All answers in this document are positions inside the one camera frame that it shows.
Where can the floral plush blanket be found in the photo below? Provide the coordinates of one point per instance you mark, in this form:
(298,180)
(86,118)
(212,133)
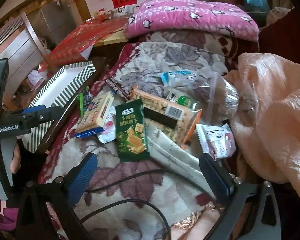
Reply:
(169,183)

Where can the peach satin blanket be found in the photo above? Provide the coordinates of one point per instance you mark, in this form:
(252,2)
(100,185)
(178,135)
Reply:
(266,126)

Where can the red patterned tablecloth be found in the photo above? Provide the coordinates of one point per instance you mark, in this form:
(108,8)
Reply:
(86,35)

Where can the small white red snack packet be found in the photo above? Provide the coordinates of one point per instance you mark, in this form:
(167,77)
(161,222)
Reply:
(109,133)

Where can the red wall banner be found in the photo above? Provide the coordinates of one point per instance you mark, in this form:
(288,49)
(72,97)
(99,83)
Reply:
(123,3)

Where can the green wafer biscuit packet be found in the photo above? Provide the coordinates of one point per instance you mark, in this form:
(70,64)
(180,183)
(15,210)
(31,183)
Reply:
(130,132)

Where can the santa plush toy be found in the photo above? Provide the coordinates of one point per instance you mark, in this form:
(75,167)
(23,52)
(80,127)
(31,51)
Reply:
(101,15)

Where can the pink penguin quilt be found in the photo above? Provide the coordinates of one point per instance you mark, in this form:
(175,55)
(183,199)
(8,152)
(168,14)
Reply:
(214,17)

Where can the blue cracker packet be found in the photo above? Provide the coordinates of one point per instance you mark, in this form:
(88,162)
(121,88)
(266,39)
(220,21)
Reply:
(94,118)

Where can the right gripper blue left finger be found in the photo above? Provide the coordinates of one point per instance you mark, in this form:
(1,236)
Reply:
(79,177)

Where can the green striped white tray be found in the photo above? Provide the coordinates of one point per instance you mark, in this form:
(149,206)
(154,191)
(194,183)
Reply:
(57,92)

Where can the orange cracker packet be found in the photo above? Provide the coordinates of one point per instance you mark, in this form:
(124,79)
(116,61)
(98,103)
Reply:
(176,121)

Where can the white long stick packet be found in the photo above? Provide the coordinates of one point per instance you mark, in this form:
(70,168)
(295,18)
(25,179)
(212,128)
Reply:
(170,155)

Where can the wooden chair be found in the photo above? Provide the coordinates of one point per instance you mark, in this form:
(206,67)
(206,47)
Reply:
(20,44)

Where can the dark chocolate bar packet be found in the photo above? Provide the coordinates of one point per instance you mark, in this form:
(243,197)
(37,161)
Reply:
(118,89)

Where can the clear zip bag of nuts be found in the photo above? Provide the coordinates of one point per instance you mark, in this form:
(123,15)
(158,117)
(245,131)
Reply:
(222,101)

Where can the green cow cookie packet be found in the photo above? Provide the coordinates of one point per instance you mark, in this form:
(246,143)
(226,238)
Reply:
(181,100)

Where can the white pink snack packet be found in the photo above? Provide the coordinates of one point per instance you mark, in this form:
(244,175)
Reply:
(217,141)

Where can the maroon sleeve forearm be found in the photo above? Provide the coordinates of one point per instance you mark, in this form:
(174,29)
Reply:
(8,218)

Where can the person's left hand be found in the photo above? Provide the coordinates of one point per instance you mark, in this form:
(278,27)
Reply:
(16,161)

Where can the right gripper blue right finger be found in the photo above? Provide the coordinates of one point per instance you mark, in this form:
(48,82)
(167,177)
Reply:
(218,179)

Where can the blue clear snack bag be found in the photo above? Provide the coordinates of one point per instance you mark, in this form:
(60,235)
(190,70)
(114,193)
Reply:
(185,78)

